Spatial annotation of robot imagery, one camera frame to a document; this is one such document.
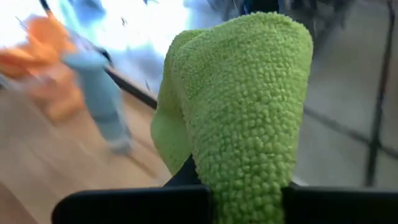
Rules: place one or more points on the orange microfiber towel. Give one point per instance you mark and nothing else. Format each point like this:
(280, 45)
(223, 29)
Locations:
(46, 40)

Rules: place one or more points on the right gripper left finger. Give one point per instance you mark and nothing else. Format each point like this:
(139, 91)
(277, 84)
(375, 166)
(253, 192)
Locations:
(130, 205)

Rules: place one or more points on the green microfiber towel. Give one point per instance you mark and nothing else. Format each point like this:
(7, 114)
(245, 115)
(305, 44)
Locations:
(242, 109)

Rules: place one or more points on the black aluminium frame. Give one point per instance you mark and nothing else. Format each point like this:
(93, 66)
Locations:
(133, 90)

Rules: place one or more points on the pale blue spray bottle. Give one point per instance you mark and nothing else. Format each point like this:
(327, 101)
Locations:
(99, 99)

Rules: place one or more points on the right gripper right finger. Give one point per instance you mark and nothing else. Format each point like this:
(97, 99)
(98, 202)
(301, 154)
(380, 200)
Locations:
(342, 207)

